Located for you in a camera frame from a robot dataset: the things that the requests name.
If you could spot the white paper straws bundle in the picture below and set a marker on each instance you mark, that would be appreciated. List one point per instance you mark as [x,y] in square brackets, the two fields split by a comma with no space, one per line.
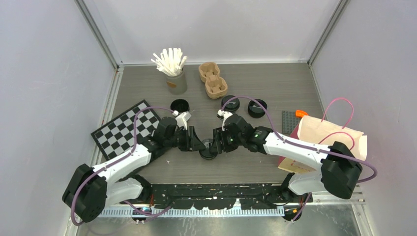
[170,61]

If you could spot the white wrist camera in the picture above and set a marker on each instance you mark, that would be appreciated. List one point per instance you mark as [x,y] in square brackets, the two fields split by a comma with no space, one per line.
[182,118]
[223,115]

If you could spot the black white chessboard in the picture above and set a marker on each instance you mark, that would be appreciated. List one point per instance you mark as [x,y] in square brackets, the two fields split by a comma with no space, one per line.
[117,136]

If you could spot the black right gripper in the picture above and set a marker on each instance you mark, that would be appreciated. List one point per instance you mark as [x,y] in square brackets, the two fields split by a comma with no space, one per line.
[219,135]

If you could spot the grey straw holder cup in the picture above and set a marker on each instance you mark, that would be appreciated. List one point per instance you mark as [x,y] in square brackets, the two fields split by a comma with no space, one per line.
[177,84]

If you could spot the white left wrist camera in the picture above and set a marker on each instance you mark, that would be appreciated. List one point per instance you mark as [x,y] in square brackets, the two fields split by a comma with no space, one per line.
[182,118]

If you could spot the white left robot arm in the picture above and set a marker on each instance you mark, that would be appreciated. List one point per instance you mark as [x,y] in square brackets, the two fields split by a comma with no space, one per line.
[91,189]

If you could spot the stack of black cups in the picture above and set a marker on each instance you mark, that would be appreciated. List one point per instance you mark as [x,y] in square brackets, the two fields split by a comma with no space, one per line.
[180,105]

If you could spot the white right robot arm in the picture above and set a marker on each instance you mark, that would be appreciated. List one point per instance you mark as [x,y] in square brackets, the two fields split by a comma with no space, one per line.
[335,169]

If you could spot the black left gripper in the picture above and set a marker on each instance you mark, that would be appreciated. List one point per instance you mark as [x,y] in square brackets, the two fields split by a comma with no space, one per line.
[192,142]

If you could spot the orange small object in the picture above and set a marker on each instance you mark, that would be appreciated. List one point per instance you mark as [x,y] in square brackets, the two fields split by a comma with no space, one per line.
[300,113]

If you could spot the brown cardboard cup carrier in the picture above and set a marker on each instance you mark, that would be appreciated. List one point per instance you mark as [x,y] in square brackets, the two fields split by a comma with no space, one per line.
[215,86]

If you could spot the grey lego baseplate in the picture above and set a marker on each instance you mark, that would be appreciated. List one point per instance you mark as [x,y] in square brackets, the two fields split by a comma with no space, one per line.
[289,122]

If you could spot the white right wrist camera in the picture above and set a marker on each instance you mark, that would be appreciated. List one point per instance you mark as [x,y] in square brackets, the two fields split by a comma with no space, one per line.
[223,115]

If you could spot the black coffee lid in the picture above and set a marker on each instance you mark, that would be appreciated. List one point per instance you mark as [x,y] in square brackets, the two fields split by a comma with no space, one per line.
[231,106]
[206,153]

